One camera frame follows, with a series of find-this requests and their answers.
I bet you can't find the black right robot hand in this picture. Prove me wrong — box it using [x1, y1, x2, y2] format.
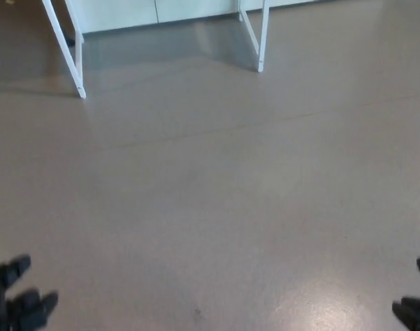
[392, 257, 420, 331]

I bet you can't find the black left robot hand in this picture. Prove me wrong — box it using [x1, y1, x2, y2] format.
[0, 254, 59, 331]

